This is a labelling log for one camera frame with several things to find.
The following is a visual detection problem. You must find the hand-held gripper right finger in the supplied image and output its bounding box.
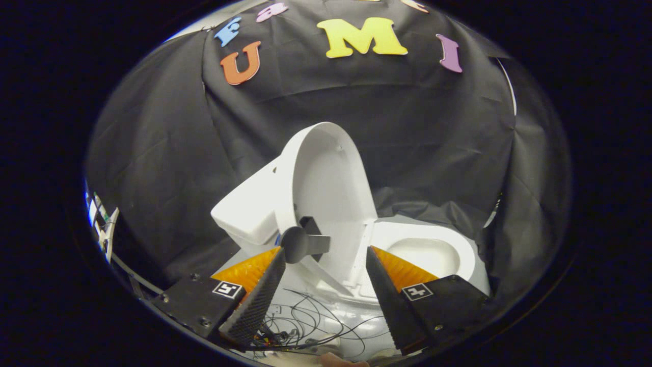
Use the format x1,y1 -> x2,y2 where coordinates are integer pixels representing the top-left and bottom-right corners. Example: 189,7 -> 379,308
366,246 -> 491,356

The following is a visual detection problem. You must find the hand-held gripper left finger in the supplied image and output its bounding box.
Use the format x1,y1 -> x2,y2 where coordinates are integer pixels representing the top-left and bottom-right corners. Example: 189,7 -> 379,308
151,246 -> 287,352

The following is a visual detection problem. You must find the white toilet lid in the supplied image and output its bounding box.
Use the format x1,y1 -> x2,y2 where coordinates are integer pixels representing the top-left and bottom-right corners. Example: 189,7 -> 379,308
274,121 -> 378,296

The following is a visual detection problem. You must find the thin black cable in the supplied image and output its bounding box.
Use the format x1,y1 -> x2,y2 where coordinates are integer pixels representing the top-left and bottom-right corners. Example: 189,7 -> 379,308
252,288 -> 390,357

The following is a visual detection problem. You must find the black lid pull tab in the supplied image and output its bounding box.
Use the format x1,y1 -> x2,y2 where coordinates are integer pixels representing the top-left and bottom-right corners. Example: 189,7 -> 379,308
281,217 -> 332,264

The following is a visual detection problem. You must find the white toilet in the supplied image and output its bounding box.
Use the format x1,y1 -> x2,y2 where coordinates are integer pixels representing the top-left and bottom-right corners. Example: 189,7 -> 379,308
210,158 -> 491,357

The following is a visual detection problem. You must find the white frame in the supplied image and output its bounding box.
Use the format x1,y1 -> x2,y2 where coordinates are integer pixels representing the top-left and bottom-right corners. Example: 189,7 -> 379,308
86,193 -> 120,263

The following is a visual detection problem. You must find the black backdrop cloth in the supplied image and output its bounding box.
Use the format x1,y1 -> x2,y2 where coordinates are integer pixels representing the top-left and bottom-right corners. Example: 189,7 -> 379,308
84,0 -> 571,306

